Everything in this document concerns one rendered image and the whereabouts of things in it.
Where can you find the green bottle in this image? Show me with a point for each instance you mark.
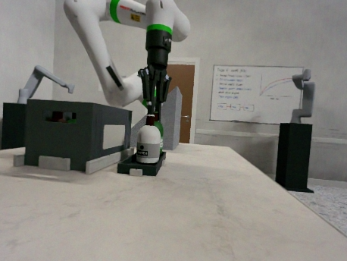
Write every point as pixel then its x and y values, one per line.
pixel 73 120
pixel 160 127

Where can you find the white bottle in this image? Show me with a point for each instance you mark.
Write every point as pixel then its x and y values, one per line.
pixel 148 143

